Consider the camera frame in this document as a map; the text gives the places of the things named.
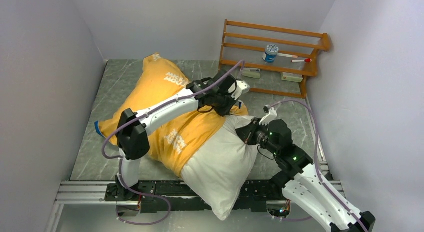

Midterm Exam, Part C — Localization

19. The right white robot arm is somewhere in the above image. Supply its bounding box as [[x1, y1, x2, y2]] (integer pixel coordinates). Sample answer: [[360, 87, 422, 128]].
[[236, 117, 376, 232]]

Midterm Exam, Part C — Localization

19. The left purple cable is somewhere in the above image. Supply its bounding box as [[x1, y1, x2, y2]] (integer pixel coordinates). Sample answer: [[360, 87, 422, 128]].
[[100, 60, 246, 226]]

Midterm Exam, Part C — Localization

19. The blue orange cartoon pillowcase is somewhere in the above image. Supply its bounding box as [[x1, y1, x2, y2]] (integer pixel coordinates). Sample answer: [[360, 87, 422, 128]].
[[95, 53, 249, 179]]

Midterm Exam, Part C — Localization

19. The white red marker pen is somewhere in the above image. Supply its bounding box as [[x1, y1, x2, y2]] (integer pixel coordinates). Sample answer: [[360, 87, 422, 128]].
[[291, 58, 312, 63]]

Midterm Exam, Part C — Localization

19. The orange wooden shelf rack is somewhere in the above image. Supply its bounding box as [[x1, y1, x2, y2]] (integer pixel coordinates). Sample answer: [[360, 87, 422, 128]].
[[218, 20, 333, 99]]

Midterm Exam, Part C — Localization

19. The white pen on shelf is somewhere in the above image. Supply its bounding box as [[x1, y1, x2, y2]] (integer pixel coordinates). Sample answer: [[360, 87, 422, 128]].
[[277, 53, 298, 58]]

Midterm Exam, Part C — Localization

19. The white pillow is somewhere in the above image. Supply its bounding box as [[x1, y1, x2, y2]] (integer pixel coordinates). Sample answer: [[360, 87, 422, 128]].
[[181, 115, 258, 221]]

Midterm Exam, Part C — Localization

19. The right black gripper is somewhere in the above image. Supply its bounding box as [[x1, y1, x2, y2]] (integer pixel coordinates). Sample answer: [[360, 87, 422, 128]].
[[234, 117, 280, 156]]

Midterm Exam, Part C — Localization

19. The white box under shelf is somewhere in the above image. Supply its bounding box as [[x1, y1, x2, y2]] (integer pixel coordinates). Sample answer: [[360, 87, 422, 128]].
[[281, 72, 303, 83]]

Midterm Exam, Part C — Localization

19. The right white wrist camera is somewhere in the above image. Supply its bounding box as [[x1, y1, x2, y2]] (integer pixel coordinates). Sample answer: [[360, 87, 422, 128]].
[[259, 106, 278, 126]]

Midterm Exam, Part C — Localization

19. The blue white jar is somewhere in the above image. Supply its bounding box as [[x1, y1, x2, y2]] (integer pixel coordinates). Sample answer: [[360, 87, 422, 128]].
[[262, 44, 279, 63]]

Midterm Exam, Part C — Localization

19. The white green rectangular device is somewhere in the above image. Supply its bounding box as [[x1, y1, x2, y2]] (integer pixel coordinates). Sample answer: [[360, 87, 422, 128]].
[[241, 67, 261, 79]]

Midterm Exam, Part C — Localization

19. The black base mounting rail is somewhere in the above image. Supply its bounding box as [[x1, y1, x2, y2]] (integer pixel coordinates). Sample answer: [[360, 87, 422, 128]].
[[104, 180, 292, 217]]

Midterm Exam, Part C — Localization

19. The aluminium frame rail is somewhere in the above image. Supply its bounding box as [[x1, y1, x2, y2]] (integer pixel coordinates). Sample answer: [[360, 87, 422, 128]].
[[54, 179, 347, 205]]

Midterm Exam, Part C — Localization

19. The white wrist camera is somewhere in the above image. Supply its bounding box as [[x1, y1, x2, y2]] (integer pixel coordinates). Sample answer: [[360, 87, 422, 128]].
[[231, 80, 251, 100], [259, 106, 278, 126]]

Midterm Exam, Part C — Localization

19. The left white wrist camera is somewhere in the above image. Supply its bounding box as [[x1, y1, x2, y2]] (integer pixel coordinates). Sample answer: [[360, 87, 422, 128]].
[[231, 80, 251, 100]]

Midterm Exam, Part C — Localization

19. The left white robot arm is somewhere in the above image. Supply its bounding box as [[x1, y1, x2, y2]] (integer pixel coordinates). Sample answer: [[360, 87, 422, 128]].
[[114, 73, 250, 201]]

